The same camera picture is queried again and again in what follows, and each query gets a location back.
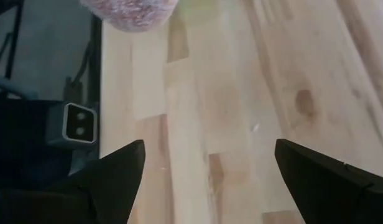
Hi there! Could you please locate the black aluminium table frame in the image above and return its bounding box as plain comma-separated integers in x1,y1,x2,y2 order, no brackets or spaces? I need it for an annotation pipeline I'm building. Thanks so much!
85,14,103,159

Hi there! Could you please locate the grey table-level camera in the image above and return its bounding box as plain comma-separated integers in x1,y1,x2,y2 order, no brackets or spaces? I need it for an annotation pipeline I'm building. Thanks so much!
45,102,98,151

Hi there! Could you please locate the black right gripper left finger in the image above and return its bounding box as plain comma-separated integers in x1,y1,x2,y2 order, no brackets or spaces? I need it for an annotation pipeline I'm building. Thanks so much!
51,139,146,224

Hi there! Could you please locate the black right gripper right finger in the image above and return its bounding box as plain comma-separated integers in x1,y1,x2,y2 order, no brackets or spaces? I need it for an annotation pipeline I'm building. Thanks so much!
274,138,383,224

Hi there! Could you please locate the black rig frame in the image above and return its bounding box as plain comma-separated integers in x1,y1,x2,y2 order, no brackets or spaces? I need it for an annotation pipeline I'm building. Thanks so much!
0,0,24,80

